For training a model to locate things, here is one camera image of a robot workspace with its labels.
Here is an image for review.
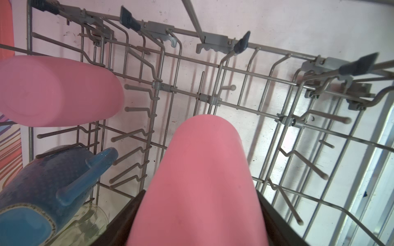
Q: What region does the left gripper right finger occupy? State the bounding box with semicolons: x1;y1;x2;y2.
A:
257;191;308;246

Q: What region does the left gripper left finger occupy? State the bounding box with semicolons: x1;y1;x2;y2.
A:
91;190;146;246

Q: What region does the pink plastic cup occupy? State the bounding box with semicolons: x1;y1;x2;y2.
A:
1;55;124;127
127;114;268;246

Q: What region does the blue floral ceramic mug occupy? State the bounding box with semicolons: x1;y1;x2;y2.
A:
1;146;119;246

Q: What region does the grey wire dish rack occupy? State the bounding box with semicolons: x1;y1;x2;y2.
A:
0;0;394;246

